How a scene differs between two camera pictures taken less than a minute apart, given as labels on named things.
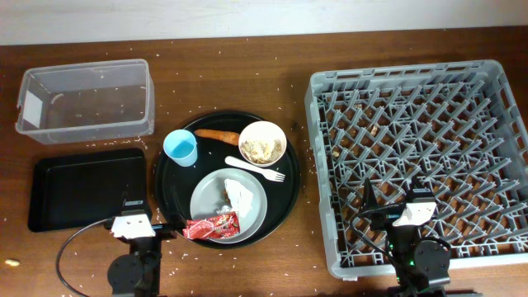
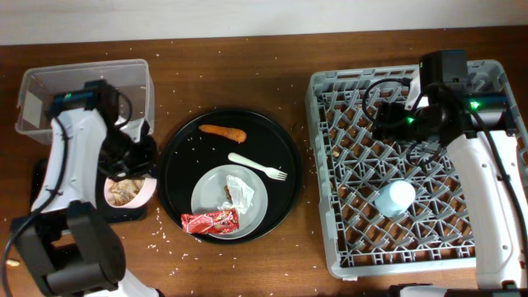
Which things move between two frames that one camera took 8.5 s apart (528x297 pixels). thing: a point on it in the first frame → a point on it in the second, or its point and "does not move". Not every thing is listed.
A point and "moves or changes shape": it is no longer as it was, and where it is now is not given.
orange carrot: (228, 137) moves or changes shape
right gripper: (385, 218) → (389, 115)
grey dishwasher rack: (458, 126) does not move
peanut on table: (12, 262) does not move
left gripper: (177, 219) → (147, 165)
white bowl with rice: (262, 143) → (128, 193)
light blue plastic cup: (181, 146) → (395, 198)
